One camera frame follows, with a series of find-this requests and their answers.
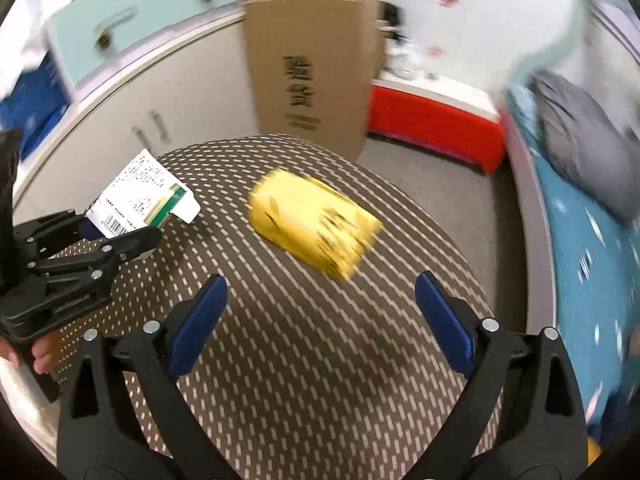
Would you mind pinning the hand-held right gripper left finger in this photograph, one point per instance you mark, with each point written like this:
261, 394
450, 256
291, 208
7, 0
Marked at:
197, 325

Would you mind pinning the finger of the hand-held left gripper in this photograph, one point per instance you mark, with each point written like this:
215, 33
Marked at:
130, 245
55, 232

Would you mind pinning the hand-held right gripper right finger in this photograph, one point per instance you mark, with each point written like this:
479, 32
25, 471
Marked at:
445, 320

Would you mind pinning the white green box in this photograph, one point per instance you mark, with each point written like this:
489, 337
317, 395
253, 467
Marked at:
140, 185

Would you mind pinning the yellow paper bag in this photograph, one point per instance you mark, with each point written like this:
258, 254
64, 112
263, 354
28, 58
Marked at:
300, 215

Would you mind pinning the person's left hand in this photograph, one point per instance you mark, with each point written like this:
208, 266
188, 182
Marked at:
47, 355

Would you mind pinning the blue bag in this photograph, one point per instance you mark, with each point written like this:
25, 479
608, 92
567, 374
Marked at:
35, 105

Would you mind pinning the teal quilted mattress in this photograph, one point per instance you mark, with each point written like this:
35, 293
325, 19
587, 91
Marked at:
590, 285

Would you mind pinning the white low cabinet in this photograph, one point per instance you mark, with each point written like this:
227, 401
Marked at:
200, 90

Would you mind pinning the large white plastic bag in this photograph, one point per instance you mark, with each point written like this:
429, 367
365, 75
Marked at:
30, 55

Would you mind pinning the red storage box white lid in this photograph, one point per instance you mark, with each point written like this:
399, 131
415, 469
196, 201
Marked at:
430, 125

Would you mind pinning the yellow jacket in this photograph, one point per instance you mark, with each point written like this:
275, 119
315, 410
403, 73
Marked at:
592, 452

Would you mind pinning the grey quilt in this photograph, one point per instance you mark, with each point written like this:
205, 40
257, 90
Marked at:
585, 145

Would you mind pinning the teal drawer cabinet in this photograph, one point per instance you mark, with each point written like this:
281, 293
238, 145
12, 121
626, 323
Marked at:
150, 15

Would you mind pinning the brown cardboard box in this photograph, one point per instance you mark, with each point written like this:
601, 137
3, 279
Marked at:
310, 60

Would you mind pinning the small white plastic bag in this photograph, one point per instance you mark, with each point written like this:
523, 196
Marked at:
407, 60

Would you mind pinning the white wardrobe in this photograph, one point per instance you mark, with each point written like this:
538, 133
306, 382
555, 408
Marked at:
475, 20

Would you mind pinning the black bag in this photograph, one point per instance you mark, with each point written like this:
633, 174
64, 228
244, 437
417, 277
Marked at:
392, 15

